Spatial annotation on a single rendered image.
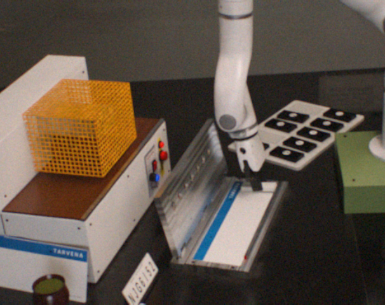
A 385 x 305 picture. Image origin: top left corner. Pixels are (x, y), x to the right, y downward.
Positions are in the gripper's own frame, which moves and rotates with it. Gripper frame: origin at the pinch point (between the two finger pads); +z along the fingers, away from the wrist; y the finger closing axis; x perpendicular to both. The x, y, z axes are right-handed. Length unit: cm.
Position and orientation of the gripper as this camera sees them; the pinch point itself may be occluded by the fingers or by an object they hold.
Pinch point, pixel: (258, 180)
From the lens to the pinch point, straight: 237.4
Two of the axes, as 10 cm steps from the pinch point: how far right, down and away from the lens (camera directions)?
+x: -9.1, 1.0, 4.1
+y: 3.2, -4.8, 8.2
